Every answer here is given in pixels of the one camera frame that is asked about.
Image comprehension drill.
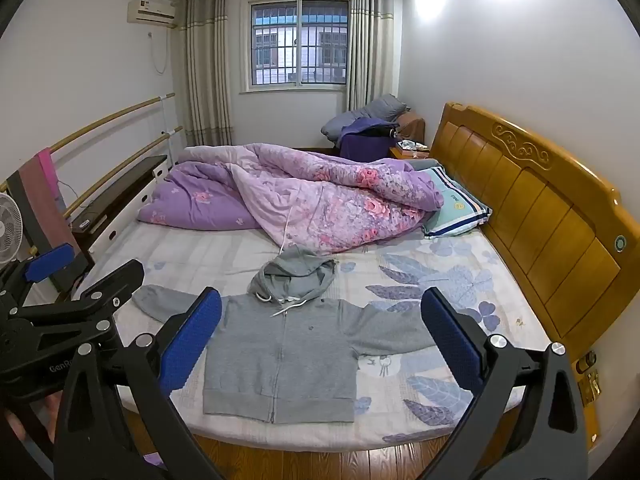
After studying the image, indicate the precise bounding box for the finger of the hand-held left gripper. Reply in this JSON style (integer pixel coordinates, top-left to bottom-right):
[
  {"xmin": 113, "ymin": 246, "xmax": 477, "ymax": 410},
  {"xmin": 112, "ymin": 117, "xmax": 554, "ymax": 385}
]
[
  {"xmin": 10, "ymin": 259, "xmax": 146, "ymax": 335},
  {"xmin": 0, "ymin": 242, "xmax": 76, "ymax": 311}
]

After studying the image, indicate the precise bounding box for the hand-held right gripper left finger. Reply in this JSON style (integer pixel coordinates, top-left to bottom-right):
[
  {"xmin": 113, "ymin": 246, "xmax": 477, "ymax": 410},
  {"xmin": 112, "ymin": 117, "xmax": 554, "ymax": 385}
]
[{"xmin": 52, "ymin": 286, "xmax": 223, "ymax": 480}]

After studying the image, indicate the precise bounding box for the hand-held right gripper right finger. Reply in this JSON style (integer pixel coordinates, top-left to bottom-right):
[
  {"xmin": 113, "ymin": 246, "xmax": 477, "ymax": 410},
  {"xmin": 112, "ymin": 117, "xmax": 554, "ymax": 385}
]
[{"xmin": 420, "ymin": 287, "xmax": 588, "ymax": 480}]

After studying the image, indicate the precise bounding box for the grey zip hoodie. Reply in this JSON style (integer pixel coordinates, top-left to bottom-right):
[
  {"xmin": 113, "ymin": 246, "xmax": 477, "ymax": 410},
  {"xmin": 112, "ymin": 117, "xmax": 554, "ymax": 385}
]
[{"xmin": 131, "ymin": 244, "xmax": 441, "ymax": 425}]

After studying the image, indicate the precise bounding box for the person's left hand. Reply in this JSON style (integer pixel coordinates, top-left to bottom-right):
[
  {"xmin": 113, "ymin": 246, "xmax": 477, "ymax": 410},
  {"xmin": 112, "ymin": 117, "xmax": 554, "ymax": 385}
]
[{"xmin": 2, "ymin": 392, "xmax": 63, "ymax": 446}]

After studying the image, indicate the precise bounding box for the white standing fan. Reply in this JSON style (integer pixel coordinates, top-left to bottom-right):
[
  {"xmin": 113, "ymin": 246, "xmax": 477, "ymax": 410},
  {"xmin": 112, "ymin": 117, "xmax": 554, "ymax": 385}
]
[{"xmin": 0, "ymin": 192, "xmax": 25, "ymax": 265}]

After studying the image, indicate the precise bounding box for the black set-top box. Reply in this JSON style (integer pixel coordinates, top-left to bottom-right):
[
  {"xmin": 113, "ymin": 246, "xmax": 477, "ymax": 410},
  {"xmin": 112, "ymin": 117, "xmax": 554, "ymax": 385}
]
[{"xmin": 71, "ymin": 201, "xmax": 108, "ymax": 233}]

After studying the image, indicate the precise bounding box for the pink and brown hanging towel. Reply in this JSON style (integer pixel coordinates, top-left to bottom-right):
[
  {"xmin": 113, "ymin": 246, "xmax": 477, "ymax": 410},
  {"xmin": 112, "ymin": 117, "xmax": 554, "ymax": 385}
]
[{"xmin": 5, "ymin": 147, "xmax": 96, "ymax": 293}]

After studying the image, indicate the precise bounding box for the bed with leaf-print sheet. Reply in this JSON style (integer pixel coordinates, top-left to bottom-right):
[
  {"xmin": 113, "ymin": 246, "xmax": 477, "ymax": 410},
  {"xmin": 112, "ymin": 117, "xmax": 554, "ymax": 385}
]
[{"xmin": 75, "ymin": 220, "xmax": 553, "ymax": 453}]

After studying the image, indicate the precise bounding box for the striped pillow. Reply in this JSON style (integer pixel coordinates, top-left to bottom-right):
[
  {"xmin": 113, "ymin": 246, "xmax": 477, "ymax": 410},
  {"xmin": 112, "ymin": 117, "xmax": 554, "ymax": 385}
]
[{"xmin": 421, "ymin": 165, "xmax": 493, "ymax": 239}]

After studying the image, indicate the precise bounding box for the wooden bed headboard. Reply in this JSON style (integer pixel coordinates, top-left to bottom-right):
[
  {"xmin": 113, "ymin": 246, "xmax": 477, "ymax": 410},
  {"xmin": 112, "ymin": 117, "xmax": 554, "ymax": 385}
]
[{"xmin": 429, "ymin": 101, "xmax": 635, "ymax": 456}]

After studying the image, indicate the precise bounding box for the purple floral quilt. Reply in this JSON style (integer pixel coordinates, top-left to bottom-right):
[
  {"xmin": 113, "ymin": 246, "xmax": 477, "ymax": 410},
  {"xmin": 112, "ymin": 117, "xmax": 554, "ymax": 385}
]
[{"xmin": 137, "ymin": 142, "xmax": 445, "ymax": 255}]

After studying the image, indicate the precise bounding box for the wooden nightstand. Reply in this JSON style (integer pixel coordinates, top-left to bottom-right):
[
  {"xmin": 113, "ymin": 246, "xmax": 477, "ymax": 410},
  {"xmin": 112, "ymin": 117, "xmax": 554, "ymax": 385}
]
[{"xmin": 389, "ymin": 142, "xmax": 432, "ymax": 161}]

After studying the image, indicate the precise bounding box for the dark purple cloth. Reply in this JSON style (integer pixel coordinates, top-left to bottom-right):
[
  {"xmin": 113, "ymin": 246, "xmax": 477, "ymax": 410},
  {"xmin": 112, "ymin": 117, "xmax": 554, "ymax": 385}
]
[{"xmin": 340, "ymin": 119, "xmax": 401, "ymax": 161}]

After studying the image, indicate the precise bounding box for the brown chair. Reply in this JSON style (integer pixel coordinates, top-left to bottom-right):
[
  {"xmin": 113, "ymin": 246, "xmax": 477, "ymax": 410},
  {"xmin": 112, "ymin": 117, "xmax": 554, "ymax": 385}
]
[{"xmin": 399, "ymin": 112, "xmax": 427, "ymax": 145}]

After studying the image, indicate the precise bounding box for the beige striped curtain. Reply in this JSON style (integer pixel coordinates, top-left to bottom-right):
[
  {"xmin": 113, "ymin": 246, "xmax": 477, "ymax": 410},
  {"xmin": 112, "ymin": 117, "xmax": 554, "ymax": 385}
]
[
  {"xmin": 345, "ymin": 0, "xmax": 405, "ymax": 111},
  {"xmin": 180, "ymin": 0, "xmax": 235, "ymax": 148}
]

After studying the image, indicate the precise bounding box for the grey pillow on chair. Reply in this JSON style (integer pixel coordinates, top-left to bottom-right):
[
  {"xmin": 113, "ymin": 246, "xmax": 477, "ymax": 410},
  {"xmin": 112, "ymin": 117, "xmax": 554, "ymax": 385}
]
[{"xmin": 321, "ymin": 94, "xmax": 411, "ymax": 143}]

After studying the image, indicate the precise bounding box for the white air conditioner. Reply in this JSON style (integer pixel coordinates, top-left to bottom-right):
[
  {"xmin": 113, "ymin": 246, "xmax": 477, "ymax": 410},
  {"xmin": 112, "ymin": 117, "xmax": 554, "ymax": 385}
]
[{"xmin": 126, "ymin": 0, "xmax": 178, "ymax": 28}]

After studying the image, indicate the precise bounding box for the barred window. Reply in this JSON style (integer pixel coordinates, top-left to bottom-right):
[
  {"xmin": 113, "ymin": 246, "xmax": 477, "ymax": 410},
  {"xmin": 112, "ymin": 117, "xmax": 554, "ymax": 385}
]
[{"xmin": 239, "ymin": 0, "xmax": 351, "ymax": 95}]

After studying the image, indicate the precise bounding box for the wooden wall rail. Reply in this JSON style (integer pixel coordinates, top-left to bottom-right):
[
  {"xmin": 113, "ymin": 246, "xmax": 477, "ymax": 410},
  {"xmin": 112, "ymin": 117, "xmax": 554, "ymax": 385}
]
[
  {"xmin": 65, "ymin": 126, "xmax": 183, "ymax": 216},
  {"xmin": 0, "ymin": 92, "xmax": 176, "ymax": 193}
]

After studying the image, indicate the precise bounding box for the white charging cable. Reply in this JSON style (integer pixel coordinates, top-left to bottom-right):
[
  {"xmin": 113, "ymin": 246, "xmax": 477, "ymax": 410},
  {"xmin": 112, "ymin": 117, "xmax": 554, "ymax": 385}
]
[{"xmin": 279, "ymin": 207, "xmax": 295, "ymax": 257}]

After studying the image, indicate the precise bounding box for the air conditioner power cable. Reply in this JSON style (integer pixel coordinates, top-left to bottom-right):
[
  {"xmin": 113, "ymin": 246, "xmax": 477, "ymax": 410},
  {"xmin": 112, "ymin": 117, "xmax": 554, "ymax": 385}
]
[{"xmin": 148, "ymin": 27, "xmax": 171, "ymax": 75}]

